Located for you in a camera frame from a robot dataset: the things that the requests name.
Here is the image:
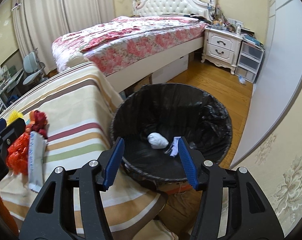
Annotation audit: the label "white tissue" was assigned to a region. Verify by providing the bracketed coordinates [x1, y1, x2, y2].
[147, 133, 169, 150]

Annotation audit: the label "lavender paper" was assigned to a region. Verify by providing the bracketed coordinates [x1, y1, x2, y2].
[165, 137, 180, 158]

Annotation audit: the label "black bag trash bin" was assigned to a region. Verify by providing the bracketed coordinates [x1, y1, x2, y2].
[110, 83, 233, 184]

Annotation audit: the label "yellow foam fruit net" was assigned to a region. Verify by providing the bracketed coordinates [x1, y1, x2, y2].
[6, 110, 23, 126]

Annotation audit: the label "study desk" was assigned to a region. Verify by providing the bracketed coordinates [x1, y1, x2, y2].
[0, 69, 24, 109]

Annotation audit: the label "white blue plastic pouch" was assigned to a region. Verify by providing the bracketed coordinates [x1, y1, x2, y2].
[28, 131, 47, 193]

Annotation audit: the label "orange crumpled bag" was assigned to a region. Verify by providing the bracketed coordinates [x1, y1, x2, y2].
[26, 111, 36, 131]

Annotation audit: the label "dark red crumpled wrapper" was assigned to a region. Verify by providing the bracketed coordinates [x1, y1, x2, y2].
[32, 110, 48, 139]

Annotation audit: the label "striped bed sheet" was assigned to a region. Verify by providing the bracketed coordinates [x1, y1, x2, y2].
[1, 63, 176, 239]

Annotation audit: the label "grey desk chair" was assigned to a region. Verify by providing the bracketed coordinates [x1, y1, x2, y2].
[23, 49, 48, 86]

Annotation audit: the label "beige curtains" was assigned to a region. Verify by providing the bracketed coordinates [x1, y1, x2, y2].
[12, 0, 115, 73]

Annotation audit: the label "floral quilt bed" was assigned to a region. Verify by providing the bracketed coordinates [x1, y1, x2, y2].
[52, 16, 208, 92]

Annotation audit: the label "plastic drawer unit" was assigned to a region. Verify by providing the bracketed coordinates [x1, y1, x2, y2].
[235, 39, 265, 83]

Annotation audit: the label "white nightstand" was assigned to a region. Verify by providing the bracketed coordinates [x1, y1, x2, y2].
[201, 26, 242, 75]

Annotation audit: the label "white tufted headboard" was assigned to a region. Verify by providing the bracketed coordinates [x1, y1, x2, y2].
[132, 0, 217, 20]

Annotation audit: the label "white bed post knob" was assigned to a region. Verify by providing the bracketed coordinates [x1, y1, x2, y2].
[66, 52, 89, 68]

